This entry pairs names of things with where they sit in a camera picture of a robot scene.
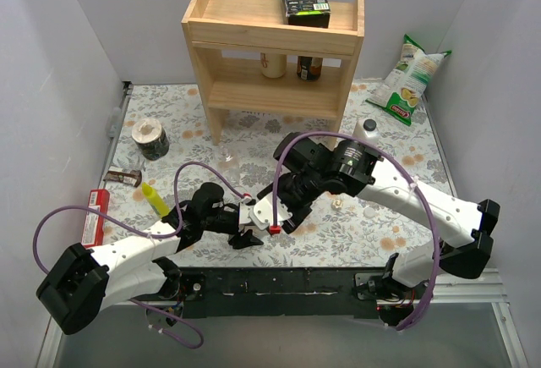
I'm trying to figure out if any white bottle cap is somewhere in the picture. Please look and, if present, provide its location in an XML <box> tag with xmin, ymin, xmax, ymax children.
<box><xmin>363</xmin><ymin>207</ymin><xmax>376</xmax><ymax>218</ymax></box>

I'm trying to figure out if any clear red-label water bottle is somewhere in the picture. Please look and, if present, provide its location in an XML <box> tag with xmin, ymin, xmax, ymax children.
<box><xmin>216</xmin><ymin>146</ymin><xmax>241</xmax><ymax>186</ymax></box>

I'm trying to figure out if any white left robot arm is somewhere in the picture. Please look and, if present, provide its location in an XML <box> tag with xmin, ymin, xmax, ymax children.
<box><xmin>36</xmin><ymin>183</ymin><xmax>256</xmax><ymax>335</ymax></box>

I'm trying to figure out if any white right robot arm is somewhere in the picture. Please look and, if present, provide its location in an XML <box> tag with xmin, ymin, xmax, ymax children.
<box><xmin>248</xmin><ymin>133</ymin><xmax>500</xmax><ymax>299</ymax></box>

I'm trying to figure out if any small metallic bottle cap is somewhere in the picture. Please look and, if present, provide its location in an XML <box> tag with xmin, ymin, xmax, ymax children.
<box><xmin>331</xmin><ymin>199</ymin><xmax>343</xmax><ymax>210</ymax></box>

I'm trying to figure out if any yellow-green glue bottle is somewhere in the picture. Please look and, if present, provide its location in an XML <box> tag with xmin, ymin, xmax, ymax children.
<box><xmin>141</xmin><ymin>182</ymin><xmax>170</xmax><ymax>217</ymax></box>

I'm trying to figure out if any white bottle with black cap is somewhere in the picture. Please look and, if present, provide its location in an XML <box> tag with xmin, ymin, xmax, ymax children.
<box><xmin>352</xmin><ymin>118</ymin><xmax>380</xmax><ymax>145</ymax></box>

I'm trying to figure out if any cream bottle on shelf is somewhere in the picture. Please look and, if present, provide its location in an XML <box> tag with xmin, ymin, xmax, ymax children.
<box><xmin>260</xmin><ymin>52</ymin><xmax>287</xmax><ymax>79</ymax></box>

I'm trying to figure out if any brown chocolate bar wrapper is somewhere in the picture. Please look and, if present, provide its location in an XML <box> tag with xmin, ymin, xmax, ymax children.
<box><xmin>103</xmin><ymin>167</ymin><xmax>142</xmax><ymax>188</ymax></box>

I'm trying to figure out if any tape roll with black band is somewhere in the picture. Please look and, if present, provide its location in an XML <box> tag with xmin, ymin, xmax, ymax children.
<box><xmin>131</xmin><ymin>118</ymin><xmax>170</xmax><ymax>161</ymax></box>

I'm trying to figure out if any red rectangular box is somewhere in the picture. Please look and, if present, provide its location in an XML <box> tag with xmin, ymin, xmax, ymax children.
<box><xmin>81</xmin><ymin>189</ymin><xmax>110</xmax><ymax>248</ymax></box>

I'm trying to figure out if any dark jar on shelf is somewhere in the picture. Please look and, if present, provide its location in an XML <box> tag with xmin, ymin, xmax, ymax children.
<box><xmin>297</xmin><ymin>56</ymin><xmax>323</xmax><ymax>81</ymax></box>

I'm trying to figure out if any light wooden shelf unit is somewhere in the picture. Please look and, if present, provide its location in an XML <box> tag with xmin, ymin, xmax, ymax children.
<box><xmin>182</xmin><ymin>0</ymin><xmax>365</xmax><ymax>144</ymax></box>

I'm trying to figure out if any green chips bag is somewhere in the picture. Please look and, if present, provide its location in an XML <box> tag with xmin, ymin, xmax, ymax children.
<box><xmin>367</xmin><ymin>34</ymin><xmax>452</xmax><ymax>126</ymax></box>

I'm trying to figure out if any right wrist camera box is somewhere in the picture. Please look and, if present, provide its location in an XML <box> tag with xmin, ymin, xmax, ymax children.
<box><xmin>249</xmin><ymin>193</ymin><xmax>292</xmax><ymax>235</ymax></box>

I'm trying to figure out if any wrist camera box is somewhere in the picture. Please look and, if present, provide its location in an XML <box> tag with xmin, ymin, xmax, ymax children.
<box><xmin>249</xmin><ymin>193</ymin><xmax>292</xmax><ymax>235</ymax></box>
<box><xmin>238</xmin><ymin>202</ymin><xmax>255</xmax><ymax>232</ymax></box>

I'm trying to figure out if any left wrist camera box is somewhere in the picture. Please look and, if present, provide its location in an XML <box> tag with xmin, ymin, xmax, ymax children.
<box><xmin>238</xmin><ymin>202</ymin><xmax>255</xmax><ymax>232</ymax></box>

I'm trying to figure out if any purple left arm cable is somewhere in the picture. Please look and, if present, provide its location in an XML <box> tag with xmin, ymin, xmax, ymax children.
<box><xmin>32</xmin><ymin>161</ymin><xmax>250</xmax><ymax>349</ymax></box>

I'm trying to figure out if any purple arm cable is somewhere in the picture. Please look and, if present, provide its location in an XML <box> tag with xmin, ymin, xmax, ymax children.
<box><xmin>32</xmin><ymin>161</ymin><xmax>250</xmax><ymax>349</ymax></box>
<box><xmin>270</xmin><ymin>131</ymin><xmax>443</xmax><ymax>332</ymax></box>

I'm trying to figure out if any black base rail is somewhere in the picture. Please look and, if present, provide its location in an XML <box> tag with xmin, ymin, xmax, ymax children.
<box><xmin>134</xmin><ymin>266</ymin><xmax>436</xmax><ymax>322</ymax></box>

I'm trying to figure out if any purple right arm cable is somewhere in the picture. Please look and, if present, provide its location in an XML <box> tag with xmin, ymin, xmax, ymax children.
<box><xmin>270</xmin><ymin>131</ymin><xmax>443</xmax><ymax>332</ymax></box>

